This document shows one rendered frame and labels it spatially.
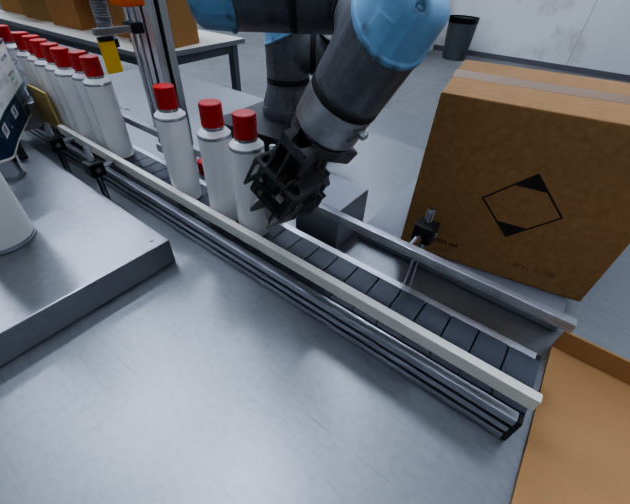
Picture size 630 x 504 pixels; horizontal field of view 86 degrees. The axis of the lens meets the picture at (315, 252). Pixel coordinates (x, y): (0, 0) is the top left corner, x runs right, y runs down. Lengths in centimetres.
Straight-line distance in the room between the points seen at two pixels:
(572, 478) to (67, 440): 56
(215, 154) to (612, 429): 64
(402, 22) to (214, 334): 43
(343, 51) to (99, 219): 53
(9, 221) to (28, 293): 13
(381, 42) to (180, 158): 44
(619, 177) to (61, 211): 86
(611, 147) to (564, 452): 37
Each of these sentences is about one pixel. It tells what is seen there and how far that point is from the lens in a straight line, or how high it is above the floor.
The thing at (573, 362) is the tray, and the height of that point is 83.
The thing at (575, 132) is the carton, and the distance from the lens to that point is 55.
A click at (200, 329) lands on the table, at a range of 54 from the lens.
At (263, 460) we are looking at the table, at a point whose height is 83.
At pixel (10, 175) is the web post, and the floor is 89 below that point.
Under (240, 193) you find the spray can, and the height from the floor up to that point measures 97.
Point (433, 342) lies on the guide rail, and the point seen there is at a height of 91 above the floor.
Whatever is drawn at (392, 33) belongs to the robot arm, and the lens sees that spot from 31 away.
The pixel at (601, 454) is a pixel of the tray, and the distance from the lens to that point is 56.
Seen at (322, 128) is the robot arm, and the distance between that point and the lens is 35.
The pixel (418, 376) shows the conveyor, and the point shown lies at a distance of 48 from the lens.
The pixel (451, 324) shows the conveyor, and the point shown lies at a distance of 51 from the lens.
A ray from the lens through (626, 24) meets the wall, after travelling 763.
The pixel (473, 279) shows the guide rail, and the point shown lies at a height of 96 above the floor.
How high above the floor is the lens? 125
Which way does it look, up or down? 41 degrees down
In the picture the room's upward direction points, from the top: 4 degrees clockwise
